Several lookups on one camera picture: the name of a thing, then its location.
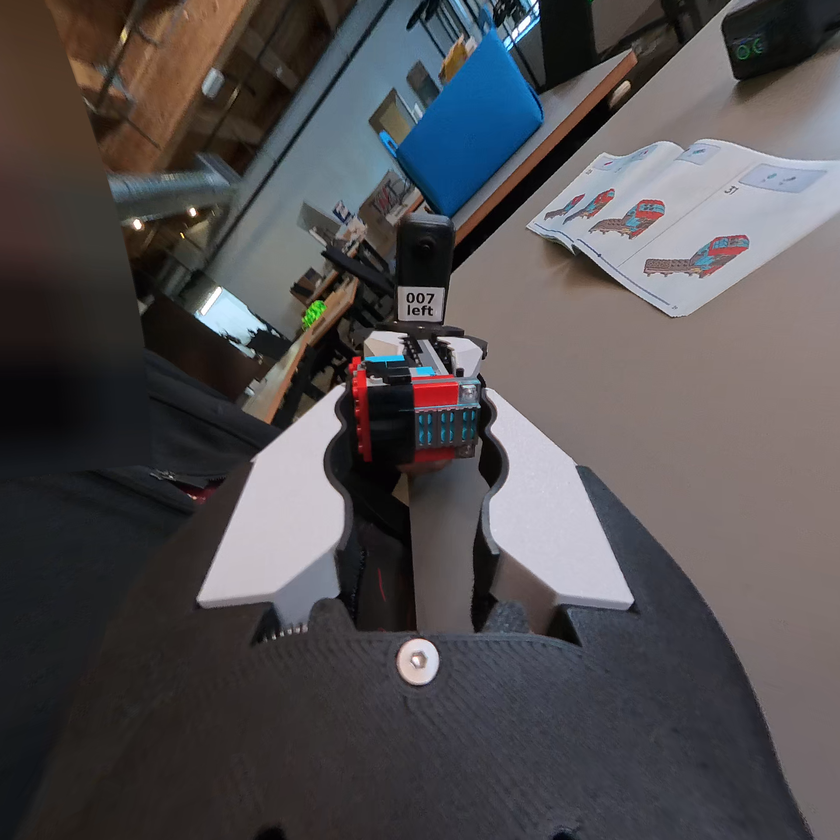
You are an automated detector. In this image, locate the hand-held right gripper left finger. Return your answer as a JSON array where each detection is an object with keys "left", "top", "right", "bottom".
[{"left": 196, "top": 386, "right": 358, "bottom": 627}]

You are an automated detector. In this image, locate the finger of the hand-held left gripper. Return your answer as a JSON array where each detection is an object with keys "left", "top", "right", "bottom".
[
  {"left": 451, "top": 336, "right": 488, "bottom": 378},
  {"left": 364, "top": 330, "right": 414, "bottom": 368}
]

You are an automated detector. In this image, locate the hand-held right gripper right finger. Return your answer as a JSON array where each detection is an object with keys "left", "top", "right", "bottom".
[{"left": 469, "top": 387, "right": 636, "bottom": 636}]

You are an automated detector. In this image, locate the black power bank green display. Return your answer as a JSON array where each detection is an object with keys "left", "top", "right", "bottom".
[{"left": 721, "top": 0, "right": 840, "bottom": 81}]

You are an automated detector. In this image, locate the blue padded panel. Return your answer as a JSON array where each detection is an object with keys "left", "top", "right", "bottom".
[{"left": 395, "top": 29, "right": 544, "bottom": 210}]

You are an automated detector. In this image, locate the red teal toy brick truck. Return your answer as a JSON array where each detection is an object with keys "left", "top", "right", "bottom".
[{"left": 348, "top": 354, "right": 483, "bottom": 463}]

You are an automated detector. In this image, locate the toy brick instruction booklet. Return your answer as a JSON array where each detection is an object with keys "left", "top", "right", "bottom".
[{"left": 526, "top": 139, "right": 840, "bottom": 319}]

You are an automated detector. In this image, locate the silver ventilation duct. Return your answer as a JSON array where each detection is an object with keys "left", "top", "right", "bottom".
[{"left": 108, "top": 154, "right": 240, "bottom": 221}]

